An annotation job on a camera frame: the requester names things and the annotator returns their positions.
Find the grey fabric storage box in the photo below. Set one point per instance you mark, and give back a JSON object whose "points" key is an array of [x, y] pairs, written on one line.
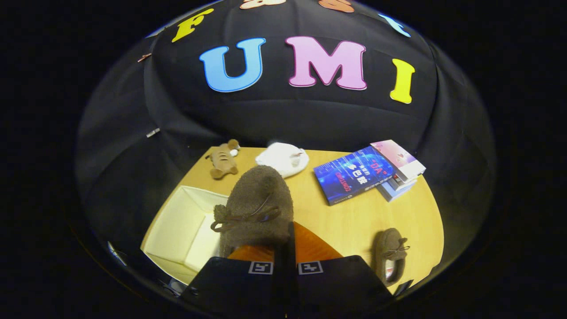
{"points": [[181, 226]]}

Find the light blue book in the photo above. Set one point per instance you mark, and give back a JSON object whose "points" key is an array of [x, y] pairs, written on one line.
{"points": [[394, 191]]}

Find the white plush toy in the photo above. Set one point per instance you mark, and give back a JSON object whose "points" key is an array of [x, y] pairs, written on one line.
{"points": [[281, 159]]}

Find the dark blue book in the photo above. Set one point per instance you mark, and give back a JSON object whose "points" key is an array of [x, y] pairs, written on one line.
{"points": [[352, 175]]}

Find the brown fuzzy shoe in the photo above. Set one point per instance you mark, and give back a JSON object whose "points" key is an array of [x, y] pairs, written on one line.
{"points": [[259, 199], [387, 248]]}

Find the copper clip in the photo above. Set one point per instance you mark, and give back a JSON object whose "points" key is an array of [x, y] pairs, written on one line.
{"points": [[144, 57]]}

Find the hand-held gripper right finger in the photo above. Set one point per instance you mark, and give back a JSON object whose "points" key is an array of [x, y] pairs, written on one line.
{"points": [[292, 257]]}

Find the brown striped plush toy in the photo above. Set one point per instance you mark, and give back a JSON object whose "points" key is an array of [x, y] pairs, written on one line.
{"points": [[223, 161]]}

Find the silver clip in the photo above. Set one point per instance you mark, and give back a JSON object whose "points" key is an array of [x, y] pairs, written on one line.
{"points": [[153, 132]]}

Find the pink cover book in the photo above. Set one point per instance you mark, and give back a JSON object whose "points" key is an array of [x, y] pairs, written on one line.
{"points": [[398, 157]]}

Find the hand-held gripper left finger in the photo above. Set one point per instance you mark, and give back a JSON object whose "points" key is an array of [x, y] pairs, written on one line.
{"points": [[234, 283]]}

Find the white book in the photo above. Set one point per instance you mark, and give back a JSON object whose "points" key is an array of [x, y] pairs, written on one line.
{"points": [[406, 183]]}

